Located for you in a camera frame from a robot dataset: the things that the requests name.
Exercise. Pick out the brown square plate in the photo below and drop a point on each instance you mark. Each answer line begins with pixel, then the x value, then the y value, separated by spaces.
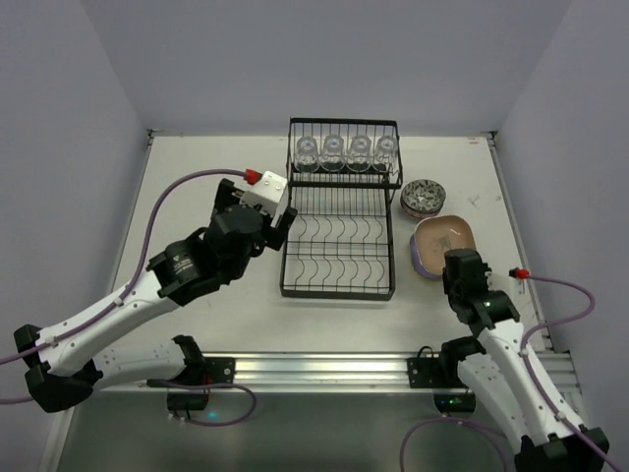
pixel 445 232

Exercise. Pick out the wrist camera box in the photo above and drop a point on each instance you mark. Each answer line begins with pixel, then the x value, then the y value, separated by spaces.
pixel 514 287
pixel 267 191

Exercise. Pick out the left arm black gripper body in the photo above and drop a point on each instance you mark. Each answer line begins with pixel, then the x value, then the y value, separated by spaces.
pixel 277 232

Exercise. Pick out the black wire dish rack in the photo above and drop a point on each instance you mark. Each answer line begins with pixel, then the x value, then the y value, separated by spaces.
pixel 341 245

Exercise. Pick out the aluminium mounting rail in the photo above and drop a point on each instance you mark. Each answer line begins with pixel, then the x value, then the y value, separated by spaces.
pixel 314 371

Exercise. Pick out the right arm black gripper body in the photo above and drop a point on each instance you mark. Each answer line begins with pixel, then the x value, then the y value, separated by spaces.
pixel 455 283

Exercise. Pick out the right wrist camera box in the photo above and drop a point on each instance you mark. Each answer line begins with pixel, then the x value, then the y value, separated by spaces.
pixel 514 287

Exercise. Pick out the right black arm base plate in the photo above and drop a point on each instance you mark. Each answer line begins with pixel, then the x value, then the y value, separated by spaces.
pixel 424 370

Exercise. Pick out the blue patterned bowl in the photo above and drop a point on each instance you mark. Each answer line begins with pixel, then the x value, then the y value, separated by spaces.
pixel 419 215

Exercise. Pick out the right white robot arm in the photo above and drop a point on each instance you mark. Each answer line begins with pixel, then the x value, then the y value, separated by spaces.
pixel 499 365

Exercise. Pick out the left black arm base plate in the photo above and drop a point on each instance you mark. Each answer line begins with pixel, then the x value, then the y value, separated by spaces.
pixel 216 371

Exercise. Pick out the purple square plate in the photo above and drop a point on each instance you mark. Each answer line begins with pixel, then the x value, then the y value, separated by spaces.
pixel 426 261

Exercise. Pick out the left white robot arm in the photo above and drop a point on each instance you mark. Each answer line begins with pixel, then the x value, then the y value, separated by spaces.
pixel 69 361

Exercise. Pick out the black white leaf bowl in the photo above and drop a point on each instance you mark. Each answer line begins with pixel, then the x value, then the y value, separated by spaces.
pixel 423 195

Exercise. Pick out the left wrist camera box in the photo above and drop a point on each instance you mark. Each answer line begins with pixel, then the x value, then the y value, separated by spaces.
pixel 267 191

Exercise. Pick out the clear drinking glass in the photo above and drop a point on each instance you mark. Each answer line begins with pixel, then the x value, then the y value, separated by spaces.
pixel 306 155
pixel 359 154
pixel 332 153
pixel 385 153

